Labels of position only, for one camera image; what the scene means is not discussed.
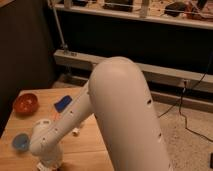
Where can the orange bowl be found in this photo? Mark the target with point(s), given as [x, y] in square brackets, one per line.
[26, 104]

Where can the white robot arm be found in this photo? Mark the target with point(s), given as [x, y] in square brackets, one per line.
[118, 96]

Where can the white baseboard rail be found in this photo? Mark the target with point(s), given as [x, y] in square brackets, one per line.
[157, 74]

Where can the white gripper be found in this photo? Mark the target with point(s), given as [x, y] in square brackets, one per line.
[53, 161]

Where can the white shelf ledge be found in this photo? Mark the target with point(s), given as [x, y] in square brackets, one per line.
[137, 17]

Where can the metal pole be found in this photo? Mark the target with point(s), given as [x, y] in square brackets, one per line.
[63, 44]

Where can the small blue cup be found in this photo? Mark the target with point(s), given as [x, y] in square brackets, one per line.
[21, 142]

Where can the orange handled brush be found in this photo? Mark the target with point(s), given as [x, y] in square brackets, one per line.
[56, 116]

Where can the blue sponge block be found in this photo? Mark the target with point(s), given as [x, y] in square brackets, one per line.
[62, 103]

